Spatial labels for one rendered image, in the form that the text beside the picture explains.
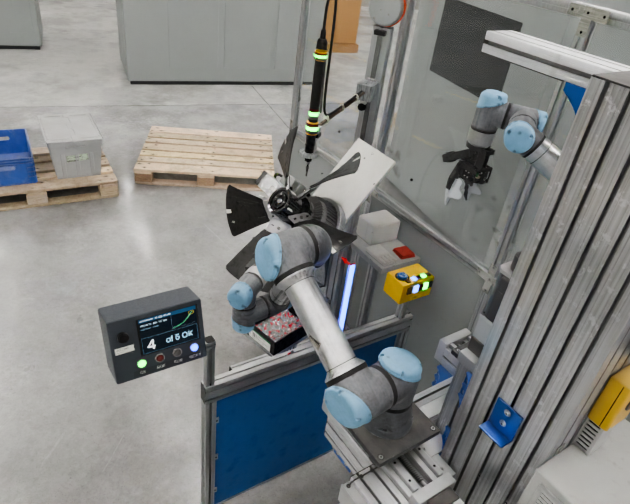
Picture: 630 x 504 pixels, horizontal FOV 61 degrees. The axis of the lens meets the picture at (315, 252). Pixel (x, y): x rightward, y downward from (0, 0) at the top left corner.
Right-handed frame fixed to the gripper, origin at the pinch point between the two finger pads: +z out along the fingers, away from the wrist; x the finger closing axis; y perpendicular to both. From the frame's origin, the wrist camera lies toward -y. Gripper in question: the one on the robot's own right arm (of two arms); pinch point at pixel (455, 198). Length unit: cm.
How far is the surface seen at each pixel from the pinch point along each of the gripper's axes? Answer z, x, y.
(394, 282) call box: 42.7, -3.0, -13.2
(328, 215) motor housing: 33, -11, -51
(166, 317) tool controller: 26, -92, -10
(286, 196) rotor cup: 25, -27, -58
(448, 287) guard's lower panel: 68, 46, -25
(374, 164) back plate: 17, 15, -58
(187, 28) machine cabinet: 85, 127, -569
